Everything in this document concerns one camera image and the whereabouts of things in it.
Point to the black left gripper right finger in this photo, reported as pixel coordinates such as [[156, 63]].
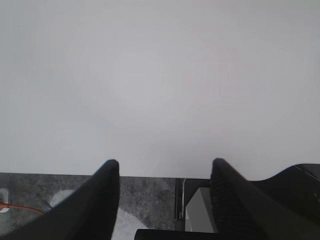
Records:
[[250, 210]]

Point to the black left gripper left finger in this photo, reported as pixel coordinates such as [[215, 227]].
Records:
[[90, 213]]

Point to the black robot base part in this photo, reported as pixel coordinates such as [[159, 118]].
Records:
[[287, 182]]

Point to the white box under table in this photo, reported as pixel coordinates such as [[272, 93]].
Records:
[[198, 213]]

